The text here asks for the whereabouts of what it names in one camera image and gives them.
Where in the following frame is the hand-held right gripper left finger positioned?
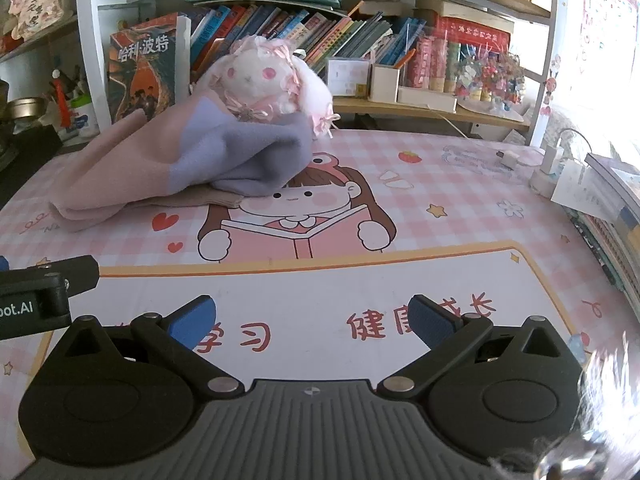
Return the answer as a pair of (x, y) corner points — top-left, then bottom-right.
(65, 295), (246, 402)

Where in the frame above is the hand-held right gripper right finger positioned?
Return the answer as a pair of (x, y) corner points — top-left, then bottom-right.
(377, 295), (568, 402)

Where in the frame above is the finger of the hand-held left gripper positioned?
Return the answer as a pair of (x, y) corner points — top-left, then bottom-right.
(10, 255), (100, 295)

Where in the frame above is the pink and purple sweater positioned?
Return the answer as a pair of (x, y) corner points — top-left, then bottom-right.
(49, 97), (312, 233)

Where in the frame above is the pink printed desk mat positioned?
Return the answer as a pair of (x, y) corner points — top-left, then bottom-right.
(0, 127), (636, 461)

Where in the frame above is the white plastic tub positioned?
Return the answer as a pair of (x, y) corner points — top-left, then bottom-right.
(70, 97), (101, 140)

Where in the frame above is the metal bowl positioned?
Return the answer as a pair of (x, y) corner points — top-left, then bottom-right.
(6, 97), (48, 123)

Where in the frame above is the fuzzy grey sleeve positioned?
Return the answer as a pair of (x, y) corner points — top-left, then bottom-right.
(500, 332), (640, 480)

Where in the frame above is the white power adapter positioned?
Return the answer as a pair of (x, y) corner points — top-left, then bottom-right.
(530, 145), (568, 196)

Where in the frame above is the white paper sheet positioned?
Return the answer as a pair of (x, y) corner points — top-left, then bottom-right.
(550, 159), (626, 223)

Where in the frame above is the stack of books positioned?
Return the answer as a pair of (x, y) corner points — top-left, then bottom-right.
(565, 152), (640, 296)

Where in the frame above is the dark illustrated book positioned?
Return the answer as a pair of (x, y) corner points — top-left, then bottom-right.
(106, 12), (192, 123)

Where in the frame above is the white tray box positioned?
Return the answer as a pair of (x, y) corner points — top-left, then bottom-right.
(397, 85), (458, 113)

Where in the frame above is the white wooden shelf unit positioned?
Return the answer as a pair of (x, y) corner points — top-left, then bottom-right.
(75, 0), (561, 148)

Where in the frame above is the white pen holder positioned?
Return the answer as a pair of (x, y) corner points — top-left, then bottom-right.
(369, 63), (401, 102)

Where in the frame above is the white pink plush bunny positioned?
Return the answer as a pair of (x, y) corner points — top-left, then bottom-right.
(192, 36), (341, 141)

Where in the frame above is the red boxed book set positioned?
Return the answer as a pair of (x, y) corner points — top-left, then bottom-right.
(432, 14), (512, 53)

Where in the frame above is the row of colourful books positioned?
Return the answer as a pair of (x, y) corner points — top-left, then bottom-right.
(187, 4), (426, 78)

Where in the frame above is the white cable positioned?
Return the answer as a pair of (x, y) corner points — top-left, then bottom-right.
(554, 129), (595, 157)

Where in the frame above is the alphabet wall poster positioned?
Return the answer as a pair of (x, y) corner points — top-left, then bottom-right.
(580, 0), (640, 86)

